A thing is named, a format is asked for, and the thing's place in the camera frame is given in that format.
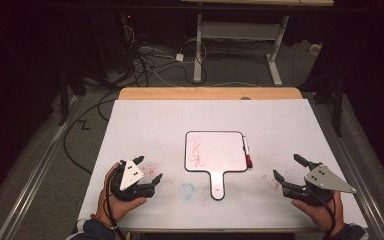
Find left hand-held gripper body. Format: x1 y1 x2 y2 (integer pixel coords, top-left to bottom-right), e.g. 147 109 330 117
109 159 156 202

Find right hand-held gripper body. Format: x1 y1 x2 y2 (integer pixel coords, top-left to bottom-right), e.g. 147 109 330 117
281 162 358 207

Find white marker with red cap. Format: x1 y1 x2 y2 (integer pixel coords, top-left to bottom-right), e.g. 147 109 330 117
242 134 254 169

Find small whiteboard with handle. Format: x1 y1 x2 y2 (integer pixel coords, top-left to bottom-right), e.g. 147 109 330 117
183 130 250 201

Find person's left hand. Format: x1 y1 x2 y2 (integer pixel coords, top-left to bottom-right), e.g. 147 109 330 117
96 162 148 228

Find person's right hand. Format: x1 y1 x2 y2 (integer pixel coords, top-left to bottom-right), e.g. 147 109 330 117
291 192 345 238

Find black stand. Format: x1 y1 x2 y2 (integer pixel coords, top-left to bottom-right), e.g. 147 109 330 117
298 64 346 138
57 61 123 127

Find wooden table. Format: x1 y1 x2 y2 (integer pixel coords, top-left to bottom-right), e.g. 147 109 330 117
117 87 304 101

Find aluminium rail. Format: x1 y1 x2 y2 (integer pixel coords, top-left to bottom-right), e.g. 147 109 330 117
309 98 384 240
0 95 83 240

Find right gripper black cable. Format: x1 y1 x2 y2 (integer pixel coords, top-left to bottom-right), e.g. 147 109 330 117
311 189 338 240

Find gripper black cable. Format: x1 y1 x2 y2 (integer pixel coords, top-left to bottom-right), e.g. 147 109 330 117
102 166 128 240
311 189 338 240

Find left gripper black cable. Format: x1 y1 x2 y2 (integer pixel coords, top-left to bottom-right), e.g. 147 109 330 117
102 166 128 240

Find thick black floor cable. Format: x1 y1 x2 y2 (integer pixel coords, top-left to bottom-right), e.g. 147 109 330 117
62 89 121 176

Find tangle of black cables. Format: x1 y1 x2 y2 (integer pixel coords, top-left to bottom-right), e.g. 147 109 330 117
121 23 209 88

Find white metal desk frame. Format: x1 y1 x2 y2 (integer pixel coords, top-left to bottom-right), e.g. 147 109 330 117
179 0 335 87

